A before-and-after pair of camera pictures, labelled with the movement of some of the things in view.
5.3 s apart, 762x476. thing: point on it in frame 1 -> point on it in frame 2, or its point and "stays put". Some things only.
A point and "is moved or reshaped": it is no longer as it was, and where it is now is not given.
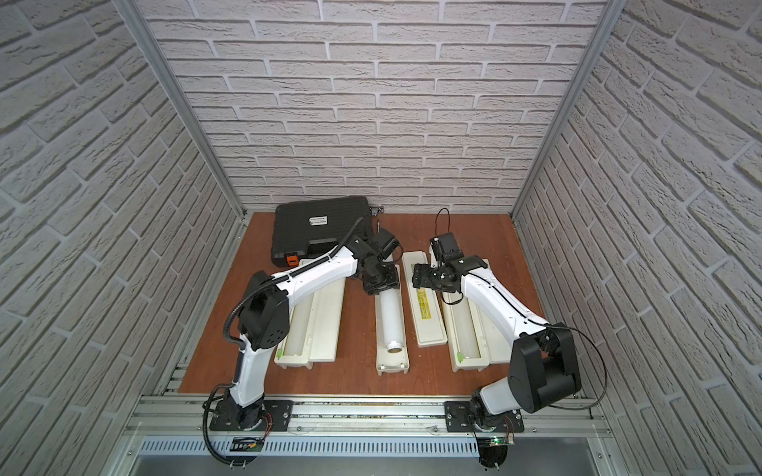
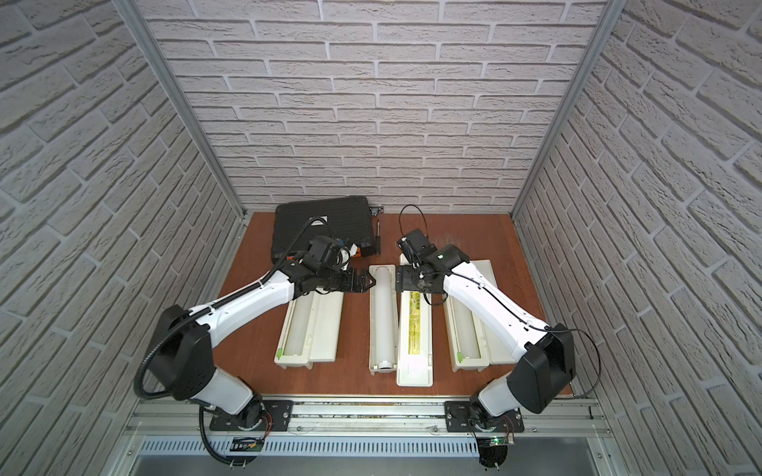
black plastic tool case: [312, 229] stays put
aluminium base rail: [367, 427] stays put
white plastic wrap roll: [392, 324] is moved or reshaped
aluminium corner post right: [612, 16] stays put
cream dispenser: [474, 339] stays put
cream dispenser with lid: [315, 320] stays put
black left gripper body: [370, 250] -> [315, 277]
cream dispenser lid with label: [424, 303] is moved or reshaped
